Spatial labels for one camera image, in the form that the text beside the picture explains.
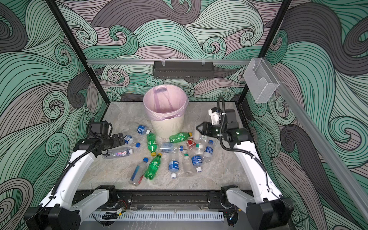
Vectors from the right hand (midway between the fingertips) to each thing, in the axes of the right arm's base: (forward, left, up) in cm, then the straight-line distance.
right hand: (200, 129), depth 73 cm
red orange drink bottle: (+2, +4, -20) cm, 21 cm away
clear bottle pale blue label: (-1, +19, -20) cm, 27 cm away
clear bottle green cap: (-11, +6, -25) cm, 28 cm away
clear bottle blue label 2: (-10, +1, -19) cm, 21 cm away
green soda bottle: (+1, +29, -20) cm, 35 cm away
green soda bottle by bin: (+7, +12, -20) cm, 24 cm away
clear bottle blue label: (-4, -6, -19) cm, 21 cm away
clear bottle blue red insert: (-18, +36, -22) cm, 46 cm away
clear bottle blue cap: (+4, +45, -21) cm, 49 cm away
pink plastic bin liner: (+29, +23, -9) cm, 38 cm away
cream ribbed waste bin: (+7, +18, -9) cm, 21 cm away
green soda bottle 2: (-14, +26, -19) cm, 35 cm away
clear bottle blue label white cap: (+12, +38, -20) cm, 44 cm away
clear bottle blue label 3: (-11, +15, -19) cm, 27 cm away
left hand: (-2, +47, -8) cm, 48 cm away
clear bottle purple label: (-5, +49, -19) cm, 53 cm away
